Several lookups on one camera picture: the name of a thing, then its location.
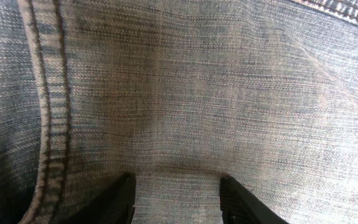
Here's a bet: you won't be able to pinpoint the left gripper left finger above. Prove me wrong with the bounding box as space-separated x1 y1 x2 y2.
63 173 136 224

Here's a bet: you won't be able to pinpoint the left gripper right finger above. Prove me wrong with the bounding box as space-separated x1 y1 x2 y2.
219 177 288 224

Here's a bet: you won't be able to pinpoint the light blue denim shorts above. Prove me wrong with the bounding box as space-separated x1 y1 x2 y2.
0 1 358 223

